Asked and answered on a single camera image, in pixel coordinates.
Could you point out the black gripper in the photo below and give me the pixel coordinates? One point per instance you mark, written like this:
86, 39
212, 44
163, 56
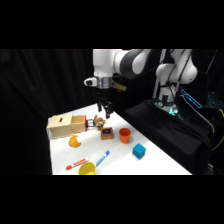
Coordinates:
102, 96

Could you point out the blue cube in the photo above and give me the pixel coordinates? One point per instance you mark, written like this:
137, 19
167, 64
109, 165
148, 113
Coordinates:
138, 151

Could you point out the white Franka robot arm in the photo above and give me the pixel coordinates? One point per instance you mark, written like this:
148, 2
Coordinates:
104, 63

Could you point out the wooden block with blue dot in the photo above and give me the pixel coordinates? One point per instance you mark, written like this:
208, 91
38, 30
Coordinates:
107, 133

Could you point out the wooden drawer with red front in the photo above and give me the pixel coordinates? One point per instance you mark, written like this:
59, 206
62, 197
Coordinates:
78, 123

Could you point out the orange plastic cup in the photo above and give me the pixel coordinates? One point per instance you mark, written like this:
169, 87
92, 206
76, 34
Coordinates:
125, 135

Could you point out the toy croissant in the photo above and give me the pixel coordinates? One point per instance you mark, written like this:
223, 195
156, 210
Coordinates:
74, 141

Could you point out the light wooden box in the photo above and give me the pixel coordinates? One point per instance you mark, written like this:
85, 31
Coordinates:
60, 126

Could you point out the blue marker pen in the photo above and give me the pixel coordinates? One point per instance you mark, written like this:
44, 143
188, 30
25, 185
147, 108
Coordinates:
102, 158

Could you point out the red marker pen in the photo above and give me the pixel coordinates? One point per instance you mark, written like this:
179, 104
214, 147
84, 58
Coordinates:
76, 163

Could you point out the yellow plastic bowl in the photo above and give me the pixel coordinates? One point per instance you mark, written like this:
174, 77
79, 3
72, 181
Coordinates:
87, 169

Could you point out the small green light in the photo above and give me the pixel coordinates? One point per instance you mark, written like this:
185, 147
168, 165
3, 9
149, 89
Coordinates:
172, 111

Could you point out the black cloth-covered robot stand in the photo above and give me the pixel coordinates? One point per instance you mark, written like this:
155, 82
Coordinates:
173, 135

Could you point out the blue-lit electronic device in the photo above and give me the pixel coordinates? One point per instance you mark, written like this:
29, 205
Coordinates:
190, 98

